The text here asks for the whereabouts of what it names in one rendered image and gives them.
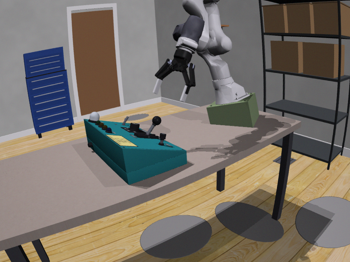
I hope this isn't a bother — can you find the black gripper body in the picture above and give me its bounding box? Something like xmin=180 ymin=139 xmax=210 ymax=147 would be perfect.
xmin=171 ymin=49 xmax=192 ymax=72

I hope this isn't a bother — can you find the teal control console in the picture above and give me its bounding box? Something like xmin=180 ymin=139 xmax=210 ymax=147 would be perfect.
xmin=84 ymin=112 xmax=187 ymax=185

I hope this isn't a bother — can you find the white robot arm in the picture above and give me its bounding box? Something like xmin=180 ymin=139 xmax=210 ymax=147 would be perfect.
xmin=173 ymin=0 xmax=250 ymax=104

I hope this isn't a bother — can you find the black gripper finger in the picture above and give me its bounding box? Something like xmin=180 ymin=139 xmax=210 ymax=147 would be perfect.
xmin=153 ymin=59 xmax=177 ymax=94
xmin=179 ymin=63 xmax=196 ymax=102

